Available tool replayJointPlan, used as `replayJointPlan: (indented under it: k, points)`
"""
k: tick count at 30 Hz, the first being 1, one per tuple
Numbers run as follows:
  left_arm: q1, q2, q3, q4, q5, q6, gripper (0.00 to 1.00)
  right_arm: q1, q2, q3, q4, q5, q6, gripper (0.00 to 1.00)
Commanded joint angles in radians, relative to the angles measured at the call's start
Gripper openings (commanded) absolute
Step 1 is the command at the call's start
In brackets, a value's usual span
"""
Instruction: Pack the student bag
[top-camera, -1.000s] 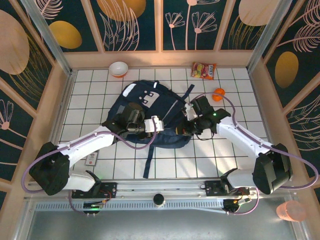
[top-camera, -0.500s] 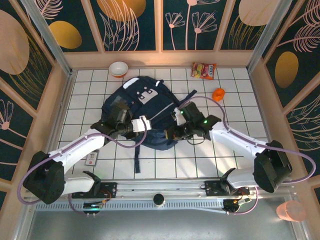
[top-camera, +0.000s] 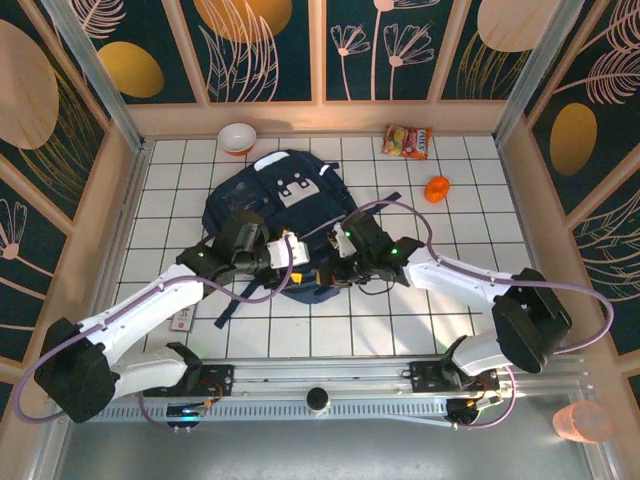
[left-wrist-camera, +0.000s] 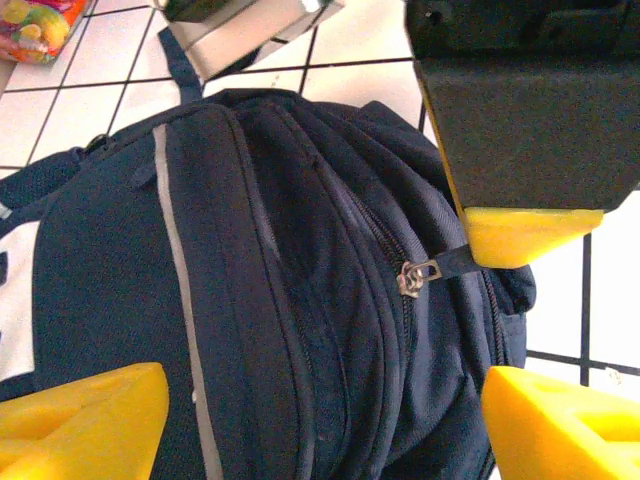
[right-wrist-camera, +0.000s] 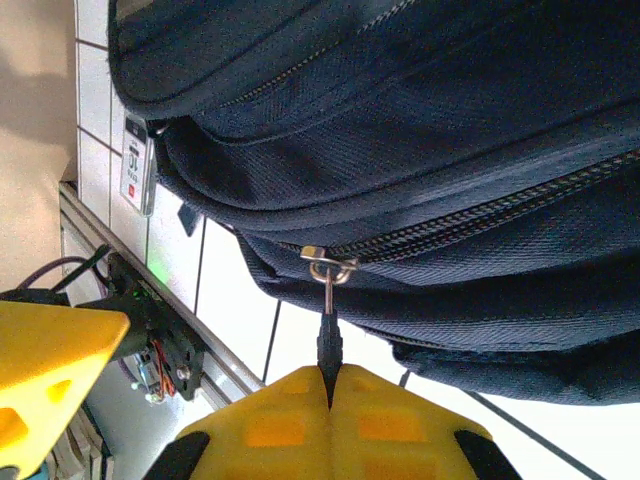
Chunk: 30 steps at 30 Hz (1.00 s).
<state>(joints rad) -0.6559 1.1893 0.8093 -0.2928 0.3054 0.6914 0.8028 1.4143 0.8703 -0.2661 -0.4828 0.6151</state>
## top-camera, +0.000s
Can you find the navy blue backpack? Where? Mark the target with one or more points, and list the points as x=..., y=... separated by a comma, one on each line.
x=325, y=220

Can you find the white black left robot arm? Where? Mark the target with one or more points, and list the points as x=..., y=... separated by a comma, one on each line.
x=150, y=310

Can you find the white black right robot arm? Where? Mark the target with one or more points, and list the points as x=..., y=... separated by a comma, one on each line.
x=460, y=292

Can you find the orange fruit candy bag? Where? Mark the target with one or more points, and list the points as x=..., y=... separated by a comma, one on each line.
x=407, y=142

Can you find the white orange bowl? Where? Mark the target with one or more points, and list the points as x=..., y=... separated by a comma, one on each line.
x=237, y=137

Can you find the white red card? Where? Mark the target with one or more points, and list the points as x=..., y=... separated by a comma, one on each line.
x=184, y=322

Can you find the black round knob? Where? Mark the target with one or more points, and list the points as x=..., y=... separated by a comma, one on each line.
x=317, y=400

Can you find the black controller board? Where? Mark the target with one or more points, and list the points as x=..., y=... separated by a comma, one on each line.
x=185, y=414
x=465, y=412

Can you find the pink translucent cup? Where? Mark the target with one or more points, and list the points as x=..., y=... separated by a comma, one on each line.
x=582, y=422

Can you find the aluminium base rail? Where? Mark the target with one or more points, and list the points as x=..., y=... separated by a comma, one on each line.
x=320, y=372

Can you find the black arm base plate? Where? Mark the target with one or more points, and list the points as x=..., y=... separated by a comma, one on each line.
x=220, y=380
x=425, y=377

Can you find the aluminium frame post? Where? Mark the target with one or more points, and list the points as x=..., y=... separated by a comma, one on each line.
x=100, y=80
x=535, y=70

